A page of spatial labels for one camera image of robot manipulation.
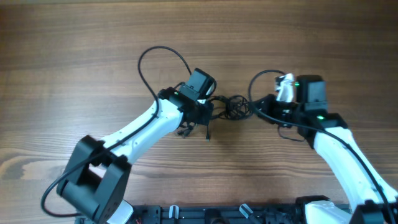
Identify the black micro USB cable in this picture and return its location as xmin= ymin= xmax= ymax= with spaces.
xmin=210 ymin=95 xmax=249 ymax=121

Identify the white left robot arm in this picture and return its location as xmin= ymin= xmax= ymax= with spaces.
xmin=57 ymin=87 xmax=214 ymax=223

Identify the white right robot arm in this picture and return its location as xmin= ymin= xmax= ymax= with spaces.
xmin=250 ymin=93 xmax=397 ymax=223

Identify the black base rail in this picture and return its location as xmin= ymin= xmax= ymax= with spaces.
xmin=74 ymin=203 xmax=352 ymax=224

